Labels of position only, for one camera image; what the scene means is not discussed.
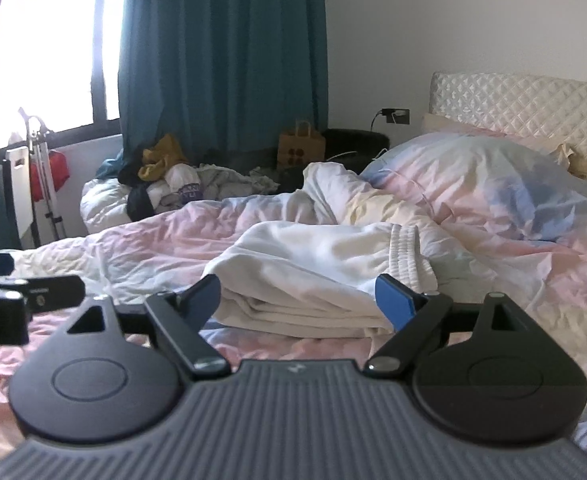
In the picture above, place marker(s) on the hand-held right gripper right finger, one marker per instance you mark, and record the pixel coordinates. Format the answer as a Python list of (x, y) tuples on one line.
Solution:
[(393, 302)]

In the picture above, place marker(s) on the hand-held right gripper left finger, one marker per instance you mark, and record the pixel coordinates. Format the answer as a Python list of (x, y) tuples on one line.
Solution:
[(204, 302)]

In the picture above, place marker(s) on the cream white pants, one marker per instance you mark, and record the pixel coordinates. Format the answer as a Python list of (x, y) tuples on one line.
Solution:
[(313, 260)]

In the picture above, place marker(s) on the white folding board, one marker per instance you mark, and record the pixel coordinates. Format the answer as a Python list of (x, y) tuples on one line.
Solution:
[(16, 195)]

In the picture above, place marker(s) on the pastel tie-dye duvet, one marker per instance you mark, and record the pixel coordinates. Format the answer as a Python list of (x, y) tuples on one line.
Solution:
[(123, 250)]

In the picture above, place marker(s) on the folding rack with red bag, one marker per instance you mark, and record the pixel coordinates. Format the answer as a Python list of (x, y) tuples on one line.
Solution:
[(43, 180)]

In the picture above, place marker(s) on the white padded quilt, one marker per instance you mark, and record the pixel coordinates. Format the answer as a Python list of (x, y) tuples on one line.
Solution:
[(103, 205)]

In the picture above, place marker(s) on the red bag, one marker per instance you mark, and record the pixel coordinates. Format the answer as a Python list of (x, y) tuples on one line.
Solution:
[(58, 172)]

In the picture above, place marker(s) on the white shirt purple print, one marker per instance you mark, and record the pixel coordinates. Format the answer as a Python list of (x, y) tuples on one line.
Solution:
[(186, 187)]

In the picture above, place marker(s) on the white crumpled sheet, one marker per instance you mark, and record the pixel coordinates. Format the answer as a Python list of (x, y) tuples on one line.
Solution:
[(343, 192)]

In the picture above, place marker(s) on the black garment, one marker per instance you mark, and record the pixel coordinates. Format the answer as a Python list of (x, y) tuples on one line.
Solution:
[(136, 200)]

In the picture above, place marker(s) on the grey garments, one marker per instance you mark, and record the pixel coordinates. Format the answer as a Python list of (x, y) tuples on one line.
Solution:
[(233, 180)]

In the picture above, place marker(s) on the teal cloth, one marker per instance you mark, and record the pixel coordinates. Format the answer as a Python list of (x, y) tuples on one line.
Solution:
[(108, 167)]

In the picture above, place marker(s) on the yellow garment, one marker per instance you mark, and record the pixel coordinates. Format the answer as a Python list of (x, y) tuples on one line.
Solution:
[(163, 157)]

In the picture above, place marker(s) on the pastel tie-dye pillow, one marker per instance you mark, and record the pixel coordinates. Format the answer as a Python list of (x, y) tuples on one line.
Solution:
[(483, 180)]

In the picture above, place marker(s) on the brown paper bag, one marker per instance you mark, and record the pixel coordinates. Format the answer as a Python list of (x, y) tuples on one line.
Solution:
[(301, 147)]

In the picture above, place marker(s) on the dark framed window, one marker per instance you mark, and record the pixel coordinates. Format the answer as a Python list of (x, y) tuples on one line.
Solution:
[(48, 45)]

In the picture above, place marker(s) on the cream quilted headboard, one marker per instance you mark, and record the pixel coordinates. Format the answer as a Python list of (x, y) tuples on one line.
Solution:
[(523, 102)]

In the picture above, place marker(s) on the wall outlet with charger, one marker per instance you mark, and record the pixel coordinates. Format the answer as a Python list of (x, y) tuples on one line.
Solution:
[(396, 115)]

